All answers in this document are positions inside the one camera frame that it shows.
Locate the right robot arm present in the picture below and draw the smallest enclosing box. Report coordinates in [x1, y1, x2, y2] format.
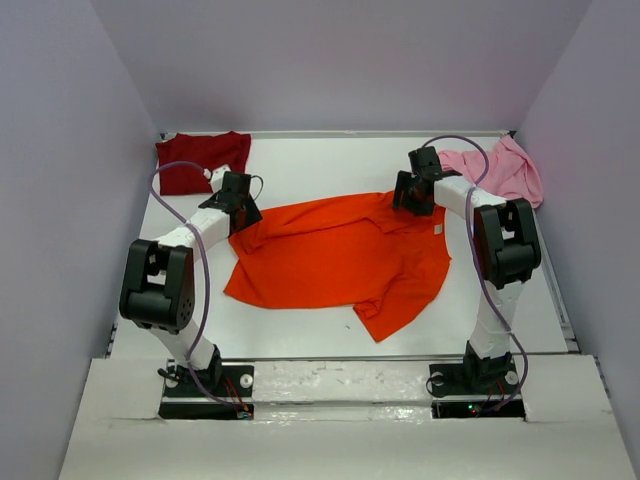
[392, 146, 541, 398]

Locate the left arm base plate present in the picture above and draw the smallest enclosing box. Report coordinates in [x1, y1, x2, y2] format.
[157, 361, 255, 421]

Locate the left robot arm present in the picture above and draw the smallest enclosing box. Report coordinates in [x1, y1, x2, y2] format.
[119, 166, 262, 399]

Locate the pink t-shirt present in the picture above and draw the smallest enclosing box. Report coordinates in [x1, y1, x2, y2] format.
[438, 136, 544, 208]

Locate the dark red folded t-shirt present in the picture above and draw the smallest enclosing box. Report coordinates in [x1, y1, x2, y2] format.
[156, 131, 252, 196]

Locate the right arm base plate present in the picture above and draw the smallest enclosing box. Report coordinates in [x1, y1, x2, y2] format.
[425, 362, 526, 420]

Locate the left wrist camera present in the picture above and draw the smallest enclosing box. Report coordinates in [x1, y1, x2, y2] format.
[203, 164, 231, 193]

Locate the orange t-shirt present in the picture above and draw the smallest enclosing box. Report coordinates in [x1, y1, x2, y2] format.
[224, 192, 451, 342]

